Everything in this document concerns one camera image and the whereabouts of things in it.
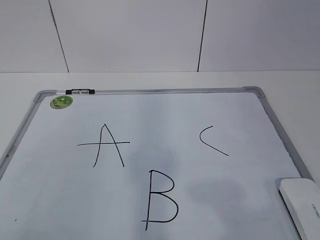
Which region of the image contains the white rectangular board eraser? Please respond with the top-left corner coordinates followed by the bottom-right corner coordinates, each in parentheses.
top-left (279, 178), bottom-right (320, 240)

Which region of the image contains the round green magnet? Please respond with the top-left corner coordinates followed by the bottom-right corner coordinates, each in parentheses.
top-left (50, 95), bottom-right (73, 110)

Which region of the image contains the white board with grey frame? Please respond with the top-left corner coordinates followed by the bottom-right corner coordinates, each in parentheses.
top-left (0, 87), bottom-right (314, 240)

